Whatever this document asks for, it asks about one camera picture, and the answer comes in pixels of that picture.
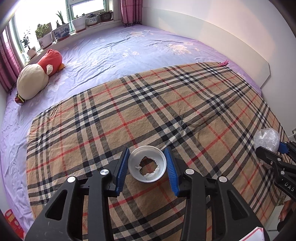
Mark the small blue patterned pot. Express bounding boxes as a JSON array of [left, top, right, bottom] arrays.
[[85, 13, 98, 27]]

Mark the person's right hand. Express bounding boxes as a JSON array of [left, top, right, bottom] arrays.
[[278, 200, 294, 221]]

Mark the white pot red rim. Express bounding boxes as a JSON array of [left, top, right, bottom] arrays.
[[71, 14, 86, 33]]

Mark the left pink curtain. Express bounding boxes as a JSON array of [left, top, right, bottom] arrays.
[[0, 31, 22, 93]]

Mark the tan plaid blanket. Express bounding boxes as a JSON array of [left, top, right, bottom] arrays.
[[27, 62, 287, 240]]

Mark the blue and white porcelain pot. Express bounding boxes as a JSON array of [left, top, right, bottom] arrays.
[[53, 11, 70, 41]]

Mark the clear plastic bag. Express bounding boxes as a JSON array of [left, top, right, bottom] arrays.
[[253, 128, 280, 153]]

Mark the right pink curtain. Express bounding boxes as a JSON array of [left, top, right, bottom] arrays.
[[120, 0, 142, 27]]

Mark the small bonsai in white pot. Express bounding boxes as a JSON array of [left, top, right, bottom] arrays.
[[21, 31, 37, 59]]

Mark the dark brown plant pot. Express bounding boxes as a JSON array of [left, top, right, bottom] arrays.
[[99, 11, 113, 22]]

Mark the pink edged white paper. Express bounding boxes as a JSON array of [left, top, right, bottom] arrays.
[[239, 227, 265, 241]]

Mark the green plant in white pot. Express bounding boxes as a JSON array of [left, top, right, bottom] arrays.
[[35, 23, 53, 50]]

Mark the red and cream plush toy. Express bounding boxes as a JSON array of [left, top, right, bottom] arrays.
[[15, 49, 65, 105]]

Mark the pink curtain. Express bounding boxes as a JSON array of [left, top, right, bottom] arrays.
[[120, 0, 142, 27], [0, 31, 22, 93]]

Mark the white bed headboard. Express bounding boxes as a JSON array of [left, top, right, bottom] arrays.
[[142, 7, 270, 87]]

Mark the red box at bedside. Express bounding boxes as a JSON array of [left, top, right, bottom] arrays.
[[4, 209, 25, 240]]

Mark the white torn plastic lid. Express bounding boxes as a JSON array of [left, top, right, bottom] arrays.
[[128, 146, 167, 183]]

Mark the purple floral bed sheet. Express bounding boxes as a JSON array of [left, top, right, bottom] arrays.
[[0, 24, 263, 235]]

